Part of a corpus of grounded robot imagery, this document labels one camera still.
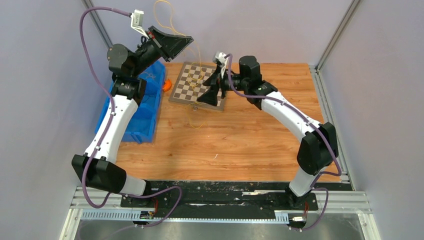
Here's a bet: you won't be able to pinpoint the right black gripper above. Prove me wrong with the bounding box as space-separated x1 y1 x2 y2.
197 66 248 107

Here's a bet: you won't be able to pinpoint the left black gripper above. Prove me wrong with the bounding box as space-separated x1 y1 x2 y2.
131 26 193 78

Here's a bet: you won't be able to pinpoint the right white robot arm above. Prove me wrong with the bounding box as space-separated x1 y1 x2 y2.
197 52 341 209

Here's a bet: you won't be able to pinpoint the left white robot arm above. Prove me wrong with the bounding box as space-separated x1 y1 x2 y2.
71 26 194 207

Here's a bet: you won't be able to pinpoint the checkerboard calibration board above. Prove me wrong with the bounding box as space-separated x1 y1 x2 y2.
168 62 226 112

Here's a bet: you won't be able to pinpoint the orange small object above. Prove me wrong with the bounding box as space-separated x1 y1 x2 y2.
162 78 173 92

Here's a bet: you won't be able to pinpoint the blue plastic bin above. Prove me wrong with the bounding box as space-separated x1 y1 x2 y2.
95 60 166 144

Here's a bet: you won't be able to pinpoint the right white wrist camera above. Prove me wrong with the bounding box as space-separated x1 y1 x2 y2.
213 51 229 79

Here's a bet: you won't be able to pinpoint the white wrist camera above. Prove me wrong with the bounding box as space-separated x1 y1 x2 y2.
130 9 149 38
213 51 229 79

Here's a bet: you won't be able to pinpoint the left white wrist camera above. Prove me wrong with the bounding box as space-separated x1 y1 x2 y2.
130 9 149 38

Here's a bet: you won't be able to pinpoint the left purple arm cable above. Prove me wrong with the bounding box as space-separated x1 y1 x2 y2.
79 7 183 229

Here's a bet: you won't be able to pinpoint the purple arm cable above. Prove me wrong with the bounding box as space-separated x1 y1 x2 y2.
223 52 343 232
79 7 183 229

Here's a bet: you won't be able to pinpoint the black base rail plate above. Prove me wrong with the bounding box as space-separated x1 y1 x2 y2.
119 180 354 220

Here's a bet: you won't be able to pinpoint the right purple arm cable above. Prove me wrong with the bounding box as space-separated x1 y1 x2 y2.
223 52 343 232

